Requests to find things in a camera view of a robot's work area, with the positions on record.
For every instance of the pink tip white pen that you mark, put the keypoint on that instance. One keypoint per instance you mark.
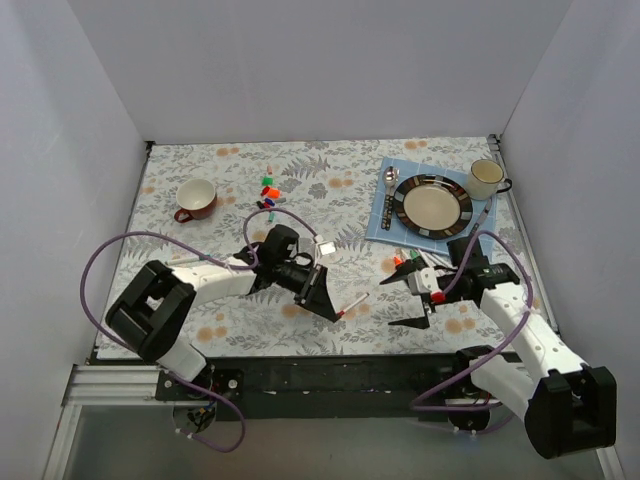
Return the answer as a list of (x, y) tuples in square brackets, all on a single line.
[(182, 261)]

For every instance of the dark rimmed cream plate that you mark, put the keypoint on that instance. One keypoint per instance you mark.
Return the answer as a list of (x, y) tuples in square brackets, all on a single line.
[(432, 206)]

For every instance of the red white mug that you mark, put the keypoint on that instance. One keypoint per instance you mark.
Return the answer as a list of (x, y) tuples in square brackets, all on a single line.
[(197, 199)]

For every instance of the blue checked placemat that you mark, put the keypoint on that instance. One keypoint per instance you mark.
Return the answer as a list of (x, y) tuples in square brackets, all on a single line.
[(398, 234)]

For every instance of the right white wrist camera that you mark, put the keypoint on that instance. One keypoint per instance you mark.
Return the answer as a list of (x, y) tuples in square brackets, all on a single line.
[(424, 283)]

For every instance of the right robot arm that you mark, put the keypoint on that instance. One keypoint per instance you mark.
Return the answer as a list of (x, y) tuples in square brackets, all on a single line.
[(565, 405)]

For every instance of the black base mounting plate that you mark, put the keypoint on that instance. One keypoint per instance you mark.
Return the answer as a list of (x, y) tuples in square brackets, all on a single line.
[(314, 387)]

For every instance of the patterned handle knife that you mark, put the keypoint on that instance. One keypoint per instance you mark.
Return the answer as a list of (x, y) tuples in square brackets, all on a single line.
[(482, 217)]

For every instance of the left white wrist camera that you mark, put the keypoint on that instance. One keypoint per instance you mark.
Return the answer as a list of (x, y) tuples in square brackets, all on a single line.
[(323, 248)]

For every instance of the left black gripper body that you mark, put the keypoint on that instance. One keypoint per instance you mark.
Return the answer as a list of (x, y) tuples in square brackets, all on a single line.
[(310, 285)]

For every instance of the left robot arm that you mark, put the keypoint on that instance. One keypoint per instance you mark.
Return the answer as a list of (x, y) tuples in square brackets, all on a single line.
[(149, 314)]

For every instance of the floral tablecloth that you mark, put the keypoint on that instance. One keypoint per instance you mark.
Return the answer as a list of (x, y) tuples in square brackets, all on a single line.
[(330, 189)]

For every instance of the aluminium frame rail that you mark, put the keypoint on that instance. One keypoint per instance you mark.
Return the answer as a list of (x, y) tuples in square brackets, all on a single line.
[(111, 427)]

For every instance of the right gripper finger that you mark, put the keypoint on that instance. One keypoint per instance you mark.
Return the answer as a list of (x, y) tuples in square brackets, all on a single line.
[(417, 323), (401, 273)]

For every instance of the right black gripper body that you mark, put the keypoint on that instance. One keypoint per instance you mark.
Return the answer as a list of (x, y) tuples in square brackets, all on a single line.
[(427, 293)]

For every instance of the cream enamel mug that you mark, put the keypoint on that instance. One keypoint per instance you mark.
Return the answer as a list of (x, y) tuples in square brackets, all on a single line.
[(485, 179)]

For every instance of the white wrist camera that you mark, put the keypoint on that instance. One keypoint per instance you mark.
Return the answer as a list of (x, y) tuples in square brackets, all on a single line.
[(323, 248), (424, 283)]

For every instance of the metal spoon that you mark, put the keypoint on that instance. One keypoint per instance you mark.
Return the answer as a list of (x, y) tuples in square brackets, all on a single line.
[(390, 179)]

